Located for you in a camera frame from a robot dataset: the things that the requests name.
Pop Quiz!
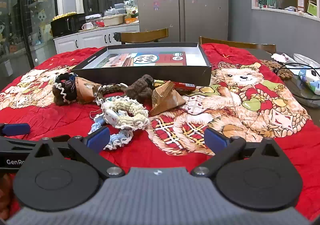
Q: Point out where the black cardboard box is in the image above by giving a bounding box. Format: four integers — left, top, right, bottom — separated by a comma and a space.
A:
71, 42, 213, 86

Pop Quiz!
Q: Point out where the beige basin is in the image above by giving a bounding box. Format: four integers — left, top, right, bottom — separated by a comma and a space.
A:
102, 14, 125, 27

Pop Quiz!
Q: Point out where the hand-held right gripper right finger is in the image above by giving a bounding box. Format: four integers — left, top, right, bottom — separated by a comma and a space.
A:
191, 127, 285, 178

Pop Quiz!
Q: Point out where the green card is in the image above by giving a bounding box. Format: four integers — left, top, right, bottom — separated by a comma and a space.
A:
307, 2, 318, 16

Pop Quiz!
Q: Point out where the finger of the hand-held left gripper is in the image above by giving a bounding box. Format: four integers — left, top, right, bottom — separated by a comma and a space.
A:
0, 138, 40, 155
0, 123, 31, 137

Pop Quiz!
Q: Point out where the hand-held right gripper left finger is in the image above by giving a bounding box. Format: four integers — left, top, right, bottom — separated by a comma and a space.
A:
27, 126, 125, 178

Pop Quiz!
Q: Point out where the white kitchen cabinet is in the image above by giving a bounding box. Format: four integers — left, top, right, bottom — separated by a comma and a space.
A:
53, 24, 140, 54

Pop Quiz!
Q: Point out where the colourful textbook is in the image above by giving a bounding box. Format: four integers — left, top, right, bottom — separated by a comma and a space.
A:
99, 52, 187, 68

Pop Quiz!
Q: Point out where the brown lace scrunchie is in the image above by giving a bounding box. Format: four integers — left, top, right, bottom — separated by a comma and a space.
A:
96, 83, 129, 98

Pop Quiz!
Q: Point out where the round wooden trivet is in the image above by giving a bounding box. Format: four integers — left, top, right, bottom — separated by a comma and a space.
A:
260, 59, 293, 80

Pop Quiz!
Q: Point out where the tissue packet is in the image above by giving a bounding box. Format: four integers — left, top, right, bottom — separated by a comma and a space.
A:
299, 68, 320, 95

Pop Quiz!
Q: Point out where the black white lace scrunchie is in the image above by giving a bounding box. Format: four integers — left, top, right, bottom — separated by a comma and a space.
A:
54, 73, 75, 101

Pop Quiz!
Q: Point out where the pink white cloth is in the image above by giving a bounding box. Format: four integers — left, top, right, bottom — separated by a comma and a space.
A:
271, 52, 298, 63

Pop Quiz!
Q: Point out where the red bear printed blanket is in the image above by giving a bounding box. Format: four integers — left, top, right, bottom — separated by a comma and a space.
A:
0, 43, 320, 220

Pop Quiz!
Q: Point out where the dark brown knitted scrunchie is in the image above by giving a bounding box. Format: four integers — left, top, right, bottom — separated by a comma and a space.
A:
124, 74, 155, 104

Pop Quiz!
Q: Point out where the brown furry scrunchie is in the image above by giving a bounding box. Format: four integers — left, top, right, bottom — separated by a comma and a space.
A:
52, 86, 78, 106

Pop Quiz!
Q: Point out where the silver refrigerator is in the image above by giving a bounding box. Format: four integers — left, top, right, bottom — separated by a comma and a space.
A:
135, 0, 229, 43

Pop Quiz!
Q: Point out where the glass door with stickers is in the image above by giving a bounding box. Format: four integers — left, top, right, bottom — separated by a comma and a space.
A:
0, 0, 59, 70

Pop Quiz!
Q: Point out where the black cable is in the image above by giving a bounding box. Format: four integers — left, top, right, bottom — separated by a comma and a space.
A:
275, 62, 320, 76

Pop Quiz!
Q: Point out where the wooden chair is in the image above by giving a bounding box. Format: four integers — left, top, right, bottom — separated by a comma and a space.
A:
113, 28, 169, 44
199, 36, 277, 52

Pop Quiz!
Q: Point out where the blue white lace scrunchie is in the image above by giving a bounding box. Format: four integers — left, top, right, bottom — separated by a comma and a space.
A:
88, 111, 134, 151

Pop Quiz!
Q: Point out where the white patterned plastic bag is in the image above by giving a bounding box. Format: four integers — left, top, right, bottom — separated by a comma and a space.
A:
124, 0, 138, 15

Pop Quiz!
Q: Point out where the cream crochet scrunchie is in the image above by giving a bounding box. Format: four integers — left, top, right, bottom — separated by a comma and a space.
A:
101, 96, 150, 131

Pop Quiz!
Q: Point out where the red snack packet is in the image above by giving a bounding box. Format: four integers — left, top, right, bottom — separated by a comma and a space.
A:
172, 81, 196, 92

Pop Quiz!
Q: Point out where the black microwave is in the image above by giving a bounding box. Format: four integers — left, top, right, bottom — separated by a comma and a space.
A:
50, 13, 87, 38

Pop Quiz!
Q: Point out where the yellow beaded mat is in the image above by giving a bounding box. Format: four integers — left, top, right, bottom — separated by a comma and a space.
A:
52, 12, 77, 20

